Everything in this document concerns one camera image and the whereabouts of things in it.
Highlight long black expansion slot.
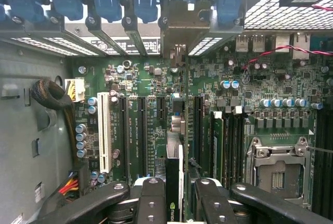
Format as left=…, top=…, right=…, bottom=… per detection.
left=137, top=96, right=148, bottom=178
left=119, top=96, right=130, bottom=180
left=194, top=95, right=205, bottom=183

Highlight metal CPU socket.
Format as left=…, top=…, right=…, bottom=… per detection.
left=246, top=137, right=312, bottom=208

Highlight white expansion slot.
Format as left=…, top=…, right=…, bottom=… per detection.
left=97, top=91, right=113, bottom=174

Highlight short black expansion slot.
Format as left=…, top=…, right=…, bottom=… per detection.
left=156, top=96, right=167, bottom=121

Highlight thin socket locking lever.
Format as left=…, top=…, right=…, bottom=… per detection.
left=306, top=144, right=333, bottom=154

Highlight green motherboard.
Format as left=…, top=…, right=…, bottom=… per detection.
left=66, top=34, right=333, bottom=217

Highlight white power connector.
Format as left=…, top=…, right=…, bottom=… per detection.
left=64, top=78, right=85, bottom=104

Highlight grey power supply unit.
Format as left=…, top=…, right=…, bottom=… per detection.
left=0, top=39, right=76, bottom=224

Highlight silver USB port block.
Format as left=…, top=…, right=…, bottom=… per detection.
left=251, top=34, right=266, bottom=52
left=235, top=34, right=249, bottom=52

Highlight silver network port block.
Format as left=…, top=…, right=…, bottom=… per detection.
left=275, top=34, right=291, bottom=53
left=291, top=33, right=310, bottom=60

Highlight black open PC case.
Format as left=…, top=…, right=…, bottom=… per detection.
left=0, top=0, right=333, bottom=224

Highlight red yellow power wires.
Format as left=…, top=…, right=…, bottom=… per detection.
left=58, top=170, right=80, bottom=199

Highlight black braided power cable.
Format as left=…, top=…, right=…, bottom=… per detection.
left=30, top=79, right=79, bottom=167

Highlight thin red black wire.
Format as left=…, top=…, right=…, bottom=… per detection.
left=241, top=3, right=333, bottom=70

